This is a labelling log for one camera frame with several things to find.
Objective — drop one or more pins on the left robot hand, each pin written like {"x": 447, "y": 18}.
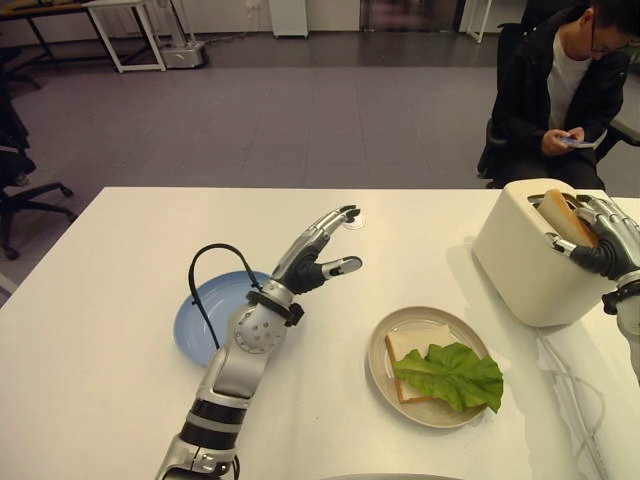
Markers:
{"x": 302, "y": 272}

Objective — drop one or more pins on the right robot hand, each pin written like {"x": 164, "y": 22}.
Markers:
{"x": 612, "y": 250}

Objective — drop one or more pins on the bread slice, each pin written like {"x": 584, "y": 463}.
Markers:
{"x": 560, "y": 215}
{"x": 410, "y": 342}

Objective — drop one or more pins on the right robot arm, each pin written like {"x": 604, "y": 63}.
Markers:
{"x": 631, "y": 320}

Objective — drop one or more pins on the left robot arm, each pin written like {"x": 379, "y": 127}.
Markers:
{"x": 250, "y": 335}

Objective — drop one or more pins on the cream toaster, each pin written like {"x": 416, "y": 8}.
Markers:
{"x": 520, "y": 260}

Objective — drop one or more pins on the smartphone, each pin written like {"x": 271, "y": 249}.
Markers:
{"x": 577, "y": 143}

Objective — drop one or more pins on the blue plate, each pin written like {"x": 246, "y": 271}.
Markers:
{"x": 190, "y": 335}

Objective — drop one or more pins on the beige plate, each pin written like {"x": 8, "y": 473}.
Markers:
{"x": 435, "y": 320}

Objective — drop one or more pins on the green lettuce leaf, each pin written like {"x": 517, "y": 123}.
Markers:
{"x": 460, "y": 375}

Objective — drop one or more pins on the person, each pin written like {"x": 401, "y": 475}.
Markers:
{"x": 525, "y": 75}

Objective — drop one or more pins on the white wheeled machine base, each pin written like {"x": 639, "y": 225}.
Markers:
{"x": 185, "y": 55}

